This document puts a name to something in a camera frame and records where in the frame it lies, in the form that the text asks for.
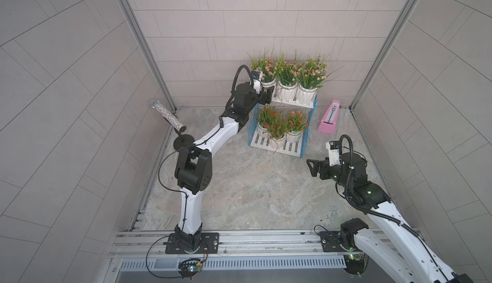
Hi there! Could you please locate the red flower pot back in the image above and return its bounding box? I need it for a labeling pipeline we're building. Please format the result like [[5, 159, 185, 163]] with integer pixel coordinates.
[[255, 106, 281, 139]]

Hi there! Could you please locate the red flower pot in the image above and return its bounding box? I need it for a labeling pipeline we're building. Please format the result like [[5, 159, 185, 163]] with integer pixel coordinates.
[[265, 119, 288, 149], [286, 111, 308, 143], [255, 106, 281, 139]]

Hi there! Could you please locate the pink flower pot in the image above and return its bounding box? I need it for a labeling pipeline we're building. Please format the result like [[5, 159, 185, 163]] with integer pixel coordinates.
[[249, 51, 277, 88], [276, 54, 299, 102], [295, 55, 341, 104]]

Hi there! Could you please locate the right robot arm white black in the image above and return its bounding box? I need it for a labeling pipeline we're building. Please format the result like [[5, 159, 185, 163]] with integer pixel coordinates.
[[306, 134, 472, 282]]

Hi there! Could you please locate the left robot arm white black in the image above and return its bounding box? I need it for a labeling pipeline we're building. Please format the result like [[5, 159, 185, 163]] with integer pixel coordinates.
[[151, 65, 274, 252]]

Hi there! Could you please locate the blue white two-tier rack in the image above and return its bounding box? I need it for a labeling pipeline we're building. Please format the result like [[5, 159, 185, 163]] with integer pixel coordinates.
[[248, 97, 318, 158]]

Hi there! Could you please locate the pink metronome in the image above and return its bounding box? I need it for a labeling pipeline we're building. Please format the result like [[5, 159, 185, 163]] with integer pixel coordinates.
[[317, 100, 340, 134]]

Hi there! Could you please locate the glitter tube on black stand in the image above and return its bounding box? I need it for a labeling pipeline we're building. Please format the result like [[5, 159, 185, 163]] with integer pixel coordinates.
[[151, 99, 195, 151]]

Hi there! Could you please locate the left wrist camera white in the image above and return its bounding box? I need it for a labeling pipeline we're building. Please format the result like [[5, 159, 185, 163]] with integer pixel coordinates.
[[250, 70, 263, 95]]

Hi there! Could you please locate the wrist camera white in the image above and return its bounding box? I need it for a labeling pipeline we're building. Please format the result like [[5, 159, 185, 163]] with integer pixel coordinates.
[[325, 140, 341, 166], [250, 70, 263, 95]]

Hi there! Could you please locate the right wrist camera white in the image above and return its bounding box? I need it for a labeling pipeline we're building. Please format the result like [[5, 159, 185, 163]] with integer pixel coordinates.
[[325, 140, 341, 166]]

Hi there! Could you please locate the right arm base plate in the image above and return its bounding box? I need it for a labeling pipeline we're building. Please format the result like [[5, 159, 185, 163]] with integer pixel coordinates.
[[319, 218, 368, 252]]

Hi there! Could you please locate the right circuit board with cables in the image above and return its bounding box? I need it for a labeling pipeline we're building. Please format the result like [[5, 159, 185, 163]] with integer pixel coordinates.
[[344, 253, 369, 277]]

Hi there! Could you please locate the circuit board with cables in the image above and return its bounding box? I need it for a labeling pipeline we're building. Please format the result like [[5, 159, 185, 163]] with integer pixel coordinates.
[[145, 234, 210, 280], [344, 253, 369, 277]]

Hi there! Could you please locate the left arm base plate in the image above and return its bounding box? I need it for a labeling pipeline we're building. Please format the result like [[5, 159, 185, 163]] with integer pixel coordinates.
[[165, 233, 220, 254]]

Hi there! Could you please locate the left circuit board with cables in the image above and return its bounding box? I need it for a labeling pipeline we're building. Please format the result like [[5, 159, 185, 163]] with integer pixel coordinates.
[[145, 234, 210, 280]]

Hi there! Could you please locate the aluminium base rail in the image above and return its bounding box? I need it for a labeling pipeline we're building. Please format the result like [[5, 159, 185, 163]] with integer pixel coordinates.
[[109, 228, 363, 275]]

